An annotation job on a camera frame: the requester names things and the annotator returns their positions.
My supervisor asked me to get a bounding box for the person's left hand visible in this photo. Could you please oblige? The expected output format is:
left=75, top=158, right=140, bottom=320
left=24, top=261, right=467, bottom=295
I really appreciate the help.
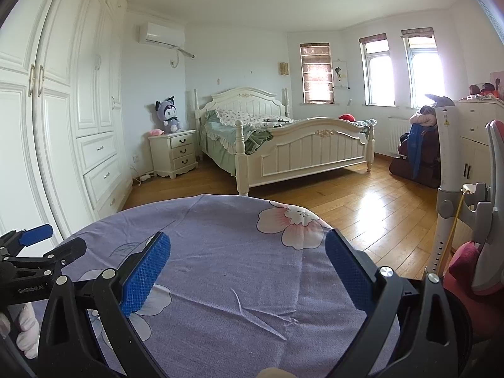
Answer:
left=0, top=303, right=41, bottom=360

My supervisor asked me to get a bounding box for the dark red armchair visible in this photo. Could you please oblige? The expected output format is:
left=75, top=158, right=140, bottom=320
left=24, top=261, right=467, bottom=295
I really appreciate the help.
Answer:
left=389, top=126, right=442, bottom=188

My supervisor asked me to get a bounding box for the white air conditioner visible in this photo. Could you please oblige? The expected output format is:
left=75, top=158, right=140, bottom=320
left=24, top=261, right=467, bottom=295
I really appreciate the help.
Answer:
left=137, top=23, right=186, bottom=49

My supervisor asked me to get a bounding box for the white cabinet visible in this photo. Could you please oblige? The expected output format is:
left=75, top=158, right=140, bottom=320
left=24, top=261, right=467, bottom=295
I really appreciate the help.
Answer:
left=452, top=98, right=504, bottom=206

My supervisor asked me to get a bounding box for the white wardrobe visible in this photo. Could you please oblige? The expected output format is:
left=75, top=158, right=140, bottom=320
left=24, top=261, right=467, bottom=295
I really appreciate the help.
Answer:
left=0, top=0, right=135, bottom=247

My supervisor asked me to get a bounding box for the wall poster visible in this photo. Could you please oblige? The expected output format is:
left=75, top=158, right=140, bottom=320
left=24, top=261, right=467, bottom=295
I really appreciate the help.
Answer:
left=333, top=61, right=350, bottom=89

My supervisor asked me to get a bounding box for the purple plush toy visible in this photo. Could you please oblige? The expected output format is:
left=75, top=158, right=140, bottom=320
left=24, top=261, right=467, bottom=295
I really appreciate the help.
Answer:
left=155, top=95, right=185, bottom=134

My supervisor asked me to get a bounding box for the cream wooden bed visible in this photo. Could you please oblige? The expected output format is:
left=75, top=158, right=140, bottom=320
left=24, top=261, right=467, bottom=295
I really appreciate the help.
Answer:
left=193, top=87, right=377, bottom=197

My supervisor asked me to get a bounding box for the cream nightstand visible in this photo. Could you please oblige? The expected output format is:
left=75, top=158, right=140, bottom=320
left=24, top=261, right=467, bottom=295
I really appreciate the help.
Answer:
left=148, top=130, right=199, bottom=179

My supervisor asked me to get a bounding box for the pile of clothes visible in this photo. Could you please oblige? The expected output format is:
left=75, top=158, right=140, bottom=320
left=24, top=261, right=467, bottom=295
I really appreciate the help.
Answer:
left=409, top=94, right=456, bottom=127

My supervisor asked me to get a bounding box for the blue cloth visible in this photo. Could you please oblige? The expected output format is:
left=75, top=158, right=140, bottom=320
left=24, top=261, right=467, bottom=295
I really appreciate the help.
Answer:
left=409, top=124, right=428, bottom=180

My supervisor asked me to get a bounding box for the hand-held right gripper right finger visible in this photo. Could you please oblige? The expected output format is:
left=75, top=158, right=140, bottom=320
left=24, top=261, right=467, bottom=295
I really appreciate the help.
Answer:
left=325, top=228, right=469, bottom=378

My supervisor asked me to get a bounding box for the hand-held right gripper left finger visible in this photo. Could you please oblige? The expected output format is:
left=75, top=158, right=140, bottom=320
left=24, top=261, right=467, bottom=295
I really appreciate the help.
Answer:
left=37, top=232, right=172, bottom=378

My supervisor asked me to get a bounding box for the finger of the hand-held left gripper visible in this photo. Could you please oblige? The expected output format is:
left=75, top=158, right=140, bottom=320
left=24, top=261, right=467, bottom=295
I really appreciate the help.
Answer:
left=0, top=237, right=88, bottom=281
left=0, top=224, right=54, bottom=260

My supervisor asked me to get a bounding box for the purple floral tablecloth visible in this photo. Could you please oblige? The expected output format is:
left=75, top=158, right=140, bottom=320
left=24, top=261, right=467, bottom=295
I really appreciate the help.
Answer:
left=16, top=194, right=403, bottom=378

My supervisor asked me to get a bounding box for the white radiator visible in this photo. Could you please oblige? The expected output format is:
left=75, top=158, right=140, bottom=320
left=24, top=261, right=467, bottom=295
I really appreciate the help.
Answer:
left=387, top=116, right=415, bottom=155

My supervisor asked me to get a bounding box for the green quilt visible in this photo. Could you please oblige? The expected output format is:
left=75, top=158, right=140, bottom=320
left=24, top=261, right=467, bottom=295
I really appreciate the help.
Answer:
left=243, top=127, right=275, bottom=155

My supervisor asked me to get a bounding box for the red seat cushion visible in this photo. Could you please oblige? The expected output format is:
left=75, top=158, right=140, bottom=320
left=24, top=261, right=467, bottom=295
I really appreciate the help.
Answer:
left=444, top=240, right=504, bottom=305

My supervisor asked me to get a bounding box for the bright window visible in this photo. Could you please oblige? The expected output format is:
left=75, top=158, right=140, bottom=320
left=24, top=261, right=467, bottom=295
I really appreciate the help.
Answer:
left=400, top=27, right=446, bottom=109
left=358, top=33, right=397, bottom=107

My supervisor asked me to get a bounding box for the window with brown blind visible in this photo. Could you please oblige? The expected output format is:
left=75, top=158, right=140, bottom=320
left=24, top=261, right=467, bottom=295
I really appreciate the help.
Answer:
left=299, top=43, right=335, bottom=104

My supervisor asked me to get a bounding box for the yellow cord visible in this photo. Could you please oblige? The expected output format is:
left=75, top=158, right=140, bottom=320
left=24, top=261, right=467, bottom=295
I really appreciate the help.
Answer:
left=439, top=187, right=473, bottom=274

